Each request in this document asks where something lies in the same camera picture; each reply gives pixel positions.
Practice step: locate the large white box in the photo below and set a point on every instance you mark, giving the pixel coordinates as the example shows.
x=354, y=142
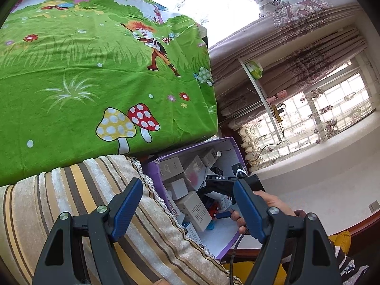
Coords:
x=194, y=210

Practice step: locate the small white box loop logo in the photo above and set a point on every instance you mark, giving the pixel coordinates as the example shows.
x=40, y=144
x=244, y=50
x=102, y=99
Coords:
x=172, y=167

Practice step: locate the yellow cushion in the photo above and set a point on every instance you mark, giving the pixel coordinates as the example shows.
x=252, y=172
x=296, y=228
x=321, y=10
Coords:
x=340, y=239

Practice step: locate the mauve curtain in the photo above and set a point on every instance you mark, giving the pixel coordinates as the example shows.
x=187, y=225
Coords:
x=237, y=56

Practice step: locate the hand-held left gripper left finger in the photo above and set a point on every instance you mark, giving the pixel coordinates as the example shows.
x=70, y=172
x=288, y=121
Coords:
x=127, y=210

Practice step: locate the green cartoon printed tablecloth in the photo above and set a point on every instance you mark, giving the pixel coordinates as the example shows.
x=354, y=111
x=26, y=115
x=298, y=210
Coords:
x=74, y=65

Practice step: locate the green tissue pack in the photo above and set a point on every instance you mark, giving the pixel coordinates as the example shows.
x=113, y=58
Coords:
x=254, y=69

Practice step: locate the white shelf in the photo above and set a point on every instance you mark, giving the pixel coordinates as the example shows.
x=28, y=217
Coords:
x=267, y=107

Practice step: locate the beige striped cushion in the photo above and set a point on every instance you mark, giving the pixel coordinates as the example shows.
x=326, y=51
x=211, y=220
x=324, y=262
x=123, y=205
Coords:
x=59, y=190

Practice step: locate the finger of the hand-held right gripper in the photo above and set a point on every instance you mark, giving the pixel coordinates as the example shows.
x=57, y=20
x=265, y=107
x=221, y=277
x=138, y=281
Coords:
x=225, y=214
x=204, y=188

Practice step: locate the clear pack pink contents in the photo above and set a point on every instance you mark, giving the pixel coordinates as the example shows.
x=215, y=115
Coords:
x=194, y=173

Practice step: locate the purple floral sheer curtain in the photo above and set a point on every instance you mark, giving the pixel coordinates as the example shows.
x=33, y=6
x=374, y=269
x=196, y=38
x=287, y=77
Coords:
x=297, y=9

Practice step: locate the purple cardboard box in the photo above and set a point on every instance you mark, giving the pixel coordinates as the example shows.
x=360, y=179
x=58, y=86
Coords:
x=228, y=150

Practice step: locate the person's right hand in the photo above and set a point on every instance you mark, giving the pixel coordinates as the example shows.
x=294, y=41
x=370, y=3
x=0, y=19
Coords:
x=276, y=202

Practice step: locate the white box with barcode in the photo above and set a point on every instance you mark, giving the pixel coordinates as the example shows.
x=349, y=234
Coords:
x=210, y=156

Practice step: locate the pink object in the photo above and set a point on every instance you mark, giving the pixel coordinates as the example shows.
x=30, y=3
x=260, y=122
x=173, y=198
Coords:
x=277, y=95

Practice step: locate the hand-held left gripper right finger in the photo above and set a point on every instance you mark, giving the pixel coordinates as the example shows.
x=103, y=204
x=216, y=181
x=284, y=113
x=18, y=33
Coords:
x=249, y=210

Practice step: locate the yellow charger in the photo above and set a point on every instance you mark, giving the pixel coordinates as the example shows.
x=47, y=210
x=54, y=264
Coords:
x=280, y=115

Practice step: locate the white wall socket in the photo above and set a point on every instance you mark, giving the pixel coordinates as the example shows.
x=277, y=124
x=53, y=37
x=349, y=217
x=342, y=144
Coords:
x=374, y=207

